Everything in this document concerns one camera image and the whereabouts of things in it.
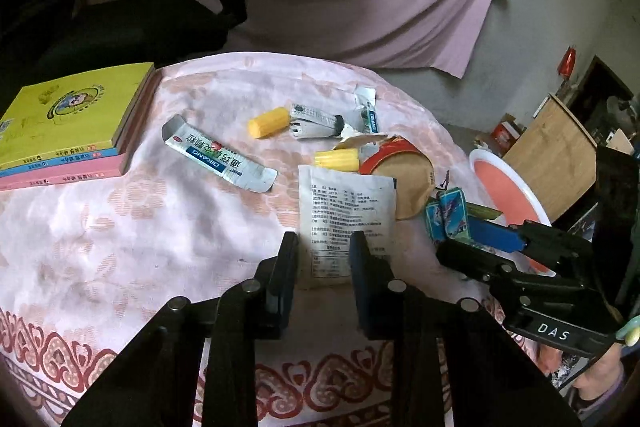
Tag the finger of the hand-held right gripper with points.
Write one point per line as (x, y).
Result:
(492, 234)
(470, 262)

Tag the wooden cabinet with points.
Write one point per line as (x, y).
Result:
(555, 157)

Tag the red cardboard box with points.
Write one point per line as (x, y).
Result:
(505, 134)

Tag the silver blue torn sachet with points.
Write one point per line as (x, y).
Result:
(367, 109)

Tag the yellow corn cob piece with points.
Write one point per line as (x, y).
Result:
(337, 159)
(269, 122)

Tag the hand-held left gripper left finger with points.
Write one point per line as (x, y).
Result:
(282, 274)

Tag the person's right hand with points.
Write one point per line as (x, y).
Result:
(602, 369)

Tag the blue book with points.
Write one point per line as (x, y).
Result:
(60, 162)

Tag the white printed sachet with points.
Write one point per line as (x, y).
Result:
(345, 212)

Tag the red hanging decoration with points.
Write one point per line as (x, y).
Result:
(568, 63)

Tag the stack of books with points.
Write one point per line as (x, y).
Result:
(75, 177)

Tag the pink floral tablecloth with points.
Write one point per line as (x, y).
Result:
(150, 247)

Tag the flattened white blue carton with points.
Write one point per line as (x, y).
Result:
(217, 154)

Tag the green stick wrapper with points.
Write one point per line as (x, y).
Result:
(485, 210)

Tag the white bin with red liner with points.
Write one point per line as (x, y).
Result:
(505, 192)

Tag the blue green snack packet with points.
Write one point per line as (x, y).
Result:
(447, 214)

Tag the yellow book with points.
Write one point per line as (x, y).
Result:
(65, 112)

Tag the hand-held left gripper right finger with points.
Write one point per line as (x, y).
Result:
(362, 282)

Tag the crumpled white printed tube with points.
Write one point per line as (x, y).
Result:
(312, 119)

